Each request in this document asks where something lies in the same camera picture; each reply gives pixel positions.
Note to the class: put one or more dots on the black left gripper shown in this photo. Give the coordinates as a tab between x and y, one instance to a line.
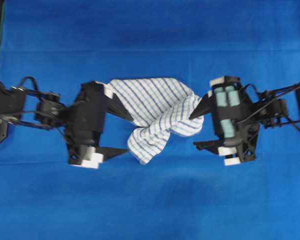
85	121

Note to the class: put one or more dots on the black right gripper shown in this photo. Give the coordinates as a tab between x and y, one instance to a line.
248	129

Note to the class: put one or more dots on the white blue striped towel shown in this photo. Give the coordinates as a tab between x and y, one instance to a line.
159	107

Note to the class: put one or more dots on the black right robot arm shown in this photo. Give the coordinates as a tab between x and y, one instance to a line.
270	110

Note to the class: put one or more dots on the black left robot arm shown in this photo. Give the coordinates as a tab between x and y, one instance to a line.
25	105

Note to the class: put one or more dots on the blue table cloth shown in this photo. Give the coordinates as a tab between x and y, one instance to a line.
182	193

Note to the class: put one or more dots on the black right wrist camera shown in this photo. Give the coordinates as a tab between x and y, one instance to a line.
226	112

